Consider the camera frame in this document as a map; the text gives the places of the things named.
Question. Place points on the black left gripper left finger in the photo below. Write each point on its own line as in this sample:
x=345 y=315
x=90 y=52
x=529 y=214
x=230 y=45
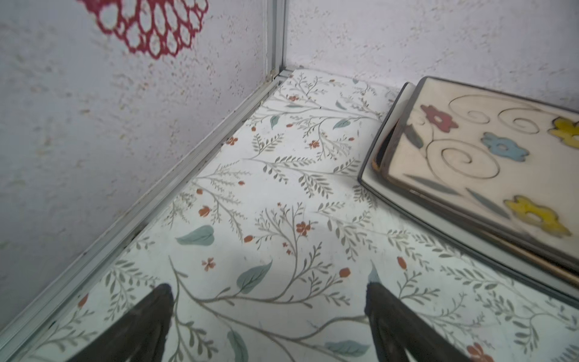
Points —
x=140 y=335

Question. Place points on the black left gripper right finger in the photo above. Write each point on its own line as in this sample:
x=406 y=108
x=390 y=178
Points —
x=399 y=334

